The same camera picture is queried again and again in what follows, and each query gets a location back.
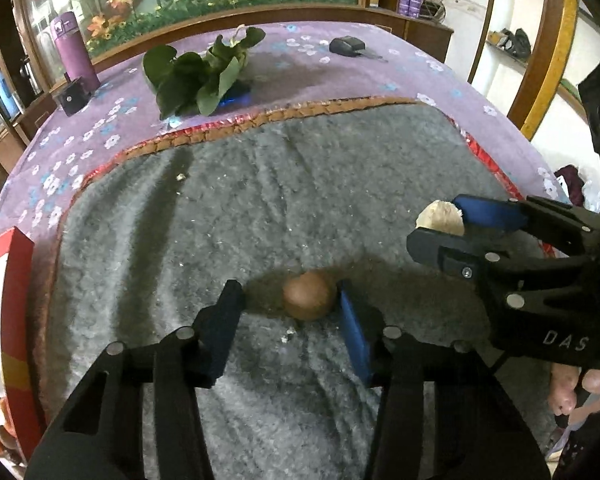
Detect black car key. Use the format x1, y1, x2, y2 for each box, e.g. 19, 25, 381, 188
329, 36, 389, 64

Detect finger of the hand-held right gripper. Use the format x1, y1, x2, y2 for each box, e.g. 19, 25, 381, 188
406, 229, 551, 287
452, 193, 600, 252

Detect dark red cloth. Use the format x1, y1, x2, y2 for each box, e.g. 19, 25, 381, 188
554, 164, 587, 207

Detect dark shoes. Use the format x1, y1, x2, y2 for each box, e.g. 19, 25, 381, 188
499, 27, 532, 59

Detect wire basket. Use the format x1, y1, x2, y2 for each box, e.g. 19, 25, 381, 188
420, 0, 449, 24

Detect brown round fruit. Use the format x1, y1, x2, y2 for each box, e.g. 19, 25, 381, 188
282, 271, 338, 321

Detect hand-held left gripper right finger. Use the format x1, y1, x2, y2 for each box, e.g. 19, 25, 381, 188
338, 282, 551, 480

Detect pale sugarcane chunk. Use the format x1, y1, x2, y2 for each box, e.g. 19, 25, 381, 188
416, 201, 465, 237

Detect small black box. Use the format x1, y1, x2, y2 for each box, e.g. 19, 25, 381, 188
57, 77, 94, 117

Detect blue water bottle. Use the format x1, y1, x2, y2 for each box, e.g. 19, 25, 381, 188
0, 71, 25, 120

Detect purple floral tablecloth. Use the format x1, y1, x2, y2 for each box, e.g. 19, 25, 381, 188
0, 21, 571, 241

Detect person's right hand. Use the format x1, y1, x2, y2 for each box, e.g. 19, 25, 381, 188
549, 362, 600, 418

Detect purple thermos bottle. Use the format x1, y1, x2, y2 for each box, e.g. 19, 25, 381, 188
50, 11, 102, 93

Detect green leafy vegetable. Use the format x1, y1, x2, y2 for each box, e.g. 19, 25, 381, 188
142, 25, 267, 119

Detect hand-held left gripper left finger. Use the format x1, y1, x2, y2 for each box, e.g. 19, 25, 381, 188
25, 280, 247, 480

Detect grey fluffy mat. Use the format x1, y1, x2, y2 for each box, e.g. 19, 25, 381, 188
45, 102, 556, 480

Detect red cardboard box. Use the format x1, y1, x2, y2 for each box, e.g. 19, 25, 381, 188
0, 226, 48, 463

